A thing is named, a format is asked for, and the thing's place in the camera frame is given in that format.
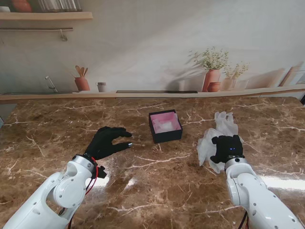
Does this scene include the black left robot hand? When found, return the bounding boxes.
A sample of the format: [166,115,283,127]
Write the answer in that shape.
[84,126,133,161]

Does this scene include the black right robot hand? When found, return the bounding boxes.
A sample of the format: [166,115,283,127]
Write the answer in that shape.
[209,135,244,165]

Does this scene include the black box pink inside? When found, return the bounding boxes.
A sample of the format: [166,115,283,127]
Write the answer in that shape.
[148,109,183,144]

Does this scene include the printed kitchen scene backdrop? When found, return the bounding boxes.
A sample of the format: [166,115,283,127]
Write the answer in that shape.
[0,0,305,104]

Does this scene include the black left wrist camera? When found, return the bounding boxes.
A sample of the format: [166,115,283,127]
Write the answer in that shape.
[96,166,107,179]

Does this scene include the red black left arm cable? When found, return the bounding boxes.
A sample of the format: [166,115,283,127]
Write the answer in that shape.
[57,157,100,229]

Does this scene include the red black arm cable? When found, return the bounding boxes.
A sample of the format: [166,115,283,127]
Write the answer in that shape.
[238,211,250,229]
[57,157,100,229]

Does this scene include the red black right arm cable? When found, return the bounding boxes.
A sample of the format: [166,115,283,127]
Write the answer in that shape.
[238,211,250,229]

